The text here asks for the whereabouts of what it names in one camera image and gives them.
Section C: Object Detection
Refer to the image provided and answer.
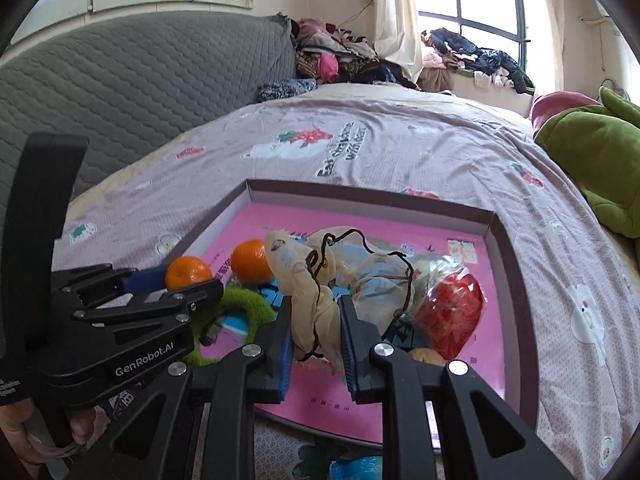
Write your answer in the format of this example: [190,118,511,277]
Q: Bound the orange tangerine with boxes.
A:
[165,256,214,290]
[230,238,273,285]

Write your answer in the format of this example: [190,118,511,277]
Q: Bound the green fuzzy ring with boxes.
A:
[184,286,278,366]

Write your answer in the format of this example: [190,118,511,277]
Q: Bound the blue cookie packet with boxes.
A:
[100,387,138,420]

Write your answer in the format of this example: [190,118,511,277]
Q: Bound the brown walnut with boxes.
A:
[409,348,447,366]

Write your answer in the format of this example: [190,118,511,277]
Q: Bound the beige mesh drawstring bag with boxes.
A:
[264,226,414,368]

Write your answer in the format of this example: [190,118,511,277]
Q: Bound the person's left hand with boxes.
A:
[1,399,96,469]

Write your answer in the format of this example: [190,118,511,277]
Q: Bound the shallow cardboard box tray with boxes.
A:
[167,180,539,429]

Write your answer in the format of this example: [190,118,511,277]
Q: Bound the pink strawberry bed sheet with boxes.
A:
[53,84,639,479]

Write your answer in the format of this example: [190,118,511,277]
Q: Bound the grey quilted headboard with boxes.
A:
[1,11,295,202]

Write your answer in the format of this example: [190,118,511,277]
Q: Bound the pile of clothes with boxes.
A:
[291,18,418,90]

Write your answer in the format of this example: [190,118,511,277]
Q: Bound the green fleece blanket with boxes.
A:
[535,87,639,238]

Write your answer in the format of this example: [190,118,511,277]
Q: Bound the pink pillow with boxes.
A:
[529,90,599,134]

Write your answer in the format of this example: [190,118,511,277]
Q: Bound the white curtain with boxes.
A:
[374,0,423,82]

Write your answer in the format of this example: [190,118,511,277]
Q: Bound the clothes on window sill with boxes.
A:
[421,28,535,96]

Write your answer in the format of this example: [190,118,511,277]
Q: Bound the window with dark frame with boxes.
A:
[414,0,527,67]

